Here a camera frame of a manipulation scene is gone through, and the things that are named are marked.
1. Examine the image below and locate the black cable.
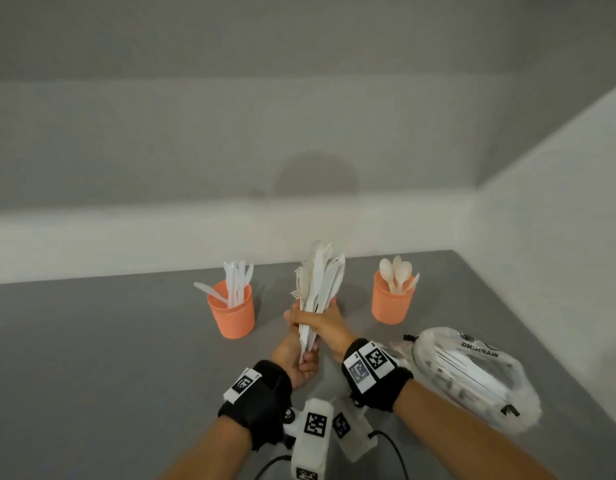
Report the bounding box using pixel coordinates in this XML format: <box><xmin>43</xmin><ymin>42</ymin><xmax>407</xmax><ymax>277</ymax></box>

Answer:
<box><xmin>367</xmin><ymin>429</ymin><xmax>411</xmax><ymax>480</ymax></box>
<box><xmin>253</xmin><ymin>454</ymin><xmax>294</xmax><ymax>480</ymax></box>

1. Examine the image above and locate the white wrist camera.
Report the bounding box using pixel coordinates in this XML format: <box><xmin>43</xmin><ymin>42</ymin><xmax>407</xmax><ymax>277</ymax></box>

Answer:
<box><xmin>330</xmin><ymin>396</ymin><xmax>379</xmax><ymax>463</ymax></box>

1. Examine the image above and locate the clear plastic zip bag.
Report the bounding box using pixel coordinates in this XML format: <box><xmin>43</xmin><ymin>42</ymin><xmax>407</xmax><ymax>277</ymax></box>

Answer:
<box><xmin>390</xmin><ymin>327</ymin><xmax>543</xmax><ymax>435</ymax></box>

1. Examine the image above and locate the bunch of white plastic cutlery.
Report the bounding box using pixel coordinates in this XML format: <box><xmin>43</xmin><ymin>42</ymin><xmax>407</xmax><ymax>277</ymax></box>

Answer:
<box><xmin>297</xmin><ymin>239</ymin><xmax>347</xmax><ymax>365</ymax></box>

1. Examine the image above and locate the bunch of white plastic spoons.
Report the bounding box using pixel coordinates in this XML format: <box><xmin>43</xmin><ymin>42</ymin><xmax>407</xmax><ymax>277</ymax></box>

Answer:
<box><xmin>378</xmin><ymin>258</ymin><xmax>421</xmax><ymax>295</ymax></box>

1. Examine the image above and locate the black wrist strap with markers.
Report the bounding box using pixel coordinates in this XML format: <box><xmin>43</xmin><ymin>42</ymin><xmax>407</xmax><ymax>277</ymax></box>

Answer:
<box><xmin>341</xmin><ymin>337</ymin><xmax>415</xmax><ymax>413</ymax></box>
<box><xmin>217</xmin><ymin>359</ymin><xmax>294</xmax><ymax>451</ymax></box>

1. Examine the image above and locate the bunch of white plastic knives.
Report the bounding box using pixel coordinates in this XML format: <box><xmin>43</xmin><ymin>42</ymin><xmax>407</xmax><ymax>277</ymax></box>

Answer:
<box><xmin>223</xmin><ymin>260</ymin><xmax>247</xmax><ymax>309</ymax></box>

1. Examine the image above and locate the person's left hand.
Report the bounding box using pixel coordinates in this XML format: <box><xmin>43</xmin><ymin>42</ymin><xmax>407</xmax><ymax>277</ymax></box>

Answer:
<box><xmin>270</xmin><ymin>327</ymin><xmax>320</xmax><ymax>391</ymax></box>

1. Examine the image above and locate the person's right forearm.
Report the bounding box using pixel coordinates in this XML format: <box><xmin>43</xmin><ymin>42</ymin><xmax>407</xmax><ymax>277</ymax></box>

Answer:
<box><xmin>393</xmin><ymin>378</ymin><xmax>557</xmax><ymax>480</ymax></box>

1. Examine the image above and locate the person's right hand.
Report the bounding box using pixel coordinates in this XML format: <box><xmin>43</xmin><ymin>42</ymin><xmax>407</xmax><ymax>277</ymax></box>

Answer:
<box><xmin>283</xmin><ymin>302</ymin><xmax>358</xmax><ymax>363</ymax></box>

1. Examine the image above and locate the person's left forearm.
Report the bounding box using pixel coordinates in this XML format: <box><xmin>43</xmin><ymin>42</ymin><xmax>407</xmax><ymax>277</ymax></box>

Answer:
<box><xmin>157</xmin><ymin>414</ymin><xmax>254</xmax><ymax>480</ymax></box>

